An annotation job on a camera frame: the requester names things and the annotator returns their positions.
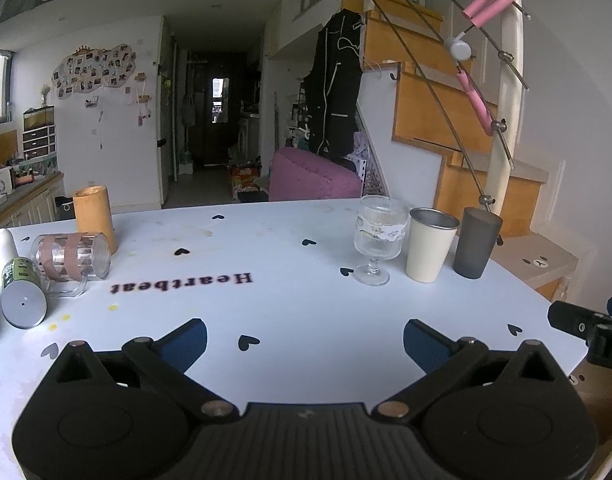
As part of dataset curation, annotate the wooden staircase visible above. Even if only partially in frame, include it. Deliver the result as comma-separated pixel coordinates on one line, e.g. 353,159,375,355
342,0,550,243

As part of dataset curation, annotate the black jacket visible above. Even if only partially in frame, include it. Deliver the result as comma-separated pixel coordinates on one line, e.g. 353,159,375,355
303,9,365,159

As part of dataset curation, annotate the glass mug with brown bands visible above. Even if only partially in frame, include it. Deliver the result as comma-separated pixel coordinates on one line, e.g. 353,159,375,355
31,232,111,297

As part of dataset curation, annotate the orange box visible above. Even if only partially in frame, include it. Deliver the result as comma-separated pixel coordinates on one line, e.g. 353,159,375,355
229,161,262,192

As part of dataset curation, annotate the photo collage wall board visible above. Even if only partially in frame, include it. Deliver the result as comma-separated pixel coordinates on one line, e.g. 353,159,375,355
52,45,138,101

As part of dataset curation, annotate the pink foam tube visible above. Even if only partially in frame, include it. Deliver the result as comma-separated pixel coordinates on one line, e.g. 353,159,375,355
456,70,495,137
460,0,517,29

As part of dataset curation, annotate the green can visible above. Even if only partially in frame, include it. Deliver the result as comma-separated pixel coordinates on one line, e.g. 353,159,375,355
0,256,48,330

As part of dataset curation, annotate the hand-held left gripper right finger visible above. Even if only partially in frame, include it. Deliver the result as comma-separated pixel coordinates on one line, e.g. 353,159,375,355
373,319,564,425

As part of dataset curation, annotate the drawer organizer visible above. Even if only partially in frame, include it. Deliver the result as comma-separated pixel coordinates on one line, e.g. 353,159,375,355
21,107,56,162

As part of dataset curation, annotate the white heart-print tablecloth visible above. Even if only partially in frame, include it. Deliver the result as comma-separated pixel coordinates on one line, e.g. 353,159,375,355
0,198,589,480

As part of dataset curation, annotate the ribbed glass goblet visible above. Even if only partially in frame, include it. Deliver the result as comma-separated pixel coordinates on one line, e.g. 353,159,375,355
354,195,411,287

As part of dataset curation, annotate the grey frosted cup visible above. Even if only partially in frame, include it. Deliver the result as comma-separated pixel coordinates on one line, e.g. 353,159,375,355
453,206,504,280

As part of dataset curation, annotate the white cylinder bottle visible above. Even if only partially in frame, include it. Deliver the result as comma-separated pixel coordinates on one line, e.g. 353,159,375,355
0,228,20,289

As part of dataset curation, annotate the cream metal cup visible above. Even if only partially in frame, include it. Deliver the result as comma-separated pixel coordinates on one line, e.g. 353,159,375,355
405,207,460,283

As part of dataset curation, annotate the bamboo cup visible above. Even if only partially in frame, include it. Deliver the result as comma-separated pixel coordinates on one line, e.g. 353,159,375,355
73,185,118,256

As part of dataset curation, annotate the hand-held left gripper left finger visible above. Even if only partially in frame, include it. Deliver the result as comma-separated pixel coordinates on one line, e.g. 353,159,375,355
51,319,239,425

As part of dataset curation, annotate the kitchen counter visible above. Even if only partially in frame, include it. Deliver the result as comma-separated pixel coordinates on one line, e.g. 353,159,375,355
0,172,66,232

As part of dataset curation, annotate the white stair post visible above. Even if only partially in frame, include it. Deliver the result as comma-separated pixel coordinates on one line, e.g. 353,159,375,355
487,0,527,211

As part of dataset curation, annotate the pink sofa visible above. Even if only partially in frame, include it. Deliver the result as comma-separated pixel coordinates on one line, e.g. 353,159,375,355
269,146,363,202

